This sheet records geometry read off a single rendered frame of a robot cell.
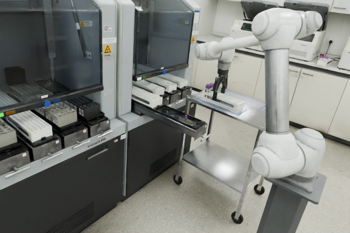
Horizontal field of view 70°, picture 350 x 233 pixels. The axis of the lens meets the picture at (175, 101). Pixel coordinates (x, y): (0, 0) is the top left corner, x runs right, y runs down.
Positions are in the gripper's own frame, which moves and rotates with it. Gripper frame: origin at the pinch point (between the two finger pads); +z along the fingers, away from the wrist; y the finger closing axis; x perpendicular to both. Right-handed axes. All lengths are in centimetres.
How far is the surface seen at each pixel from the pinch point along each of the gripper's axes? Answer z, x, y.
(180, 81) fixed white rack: 1.1, 37.4, 3.2
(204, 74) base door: 52, 127, 185
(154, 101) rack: 0.8, 22.6, -42.8
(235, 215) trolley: 80, -37, -11
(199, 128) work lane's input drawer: 6.5, -12.4, -39.9
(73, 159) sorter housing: 22, 28, -98
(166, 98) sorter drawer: 7.5, 30.9, -20.5
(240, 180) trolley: 59, -30, 2
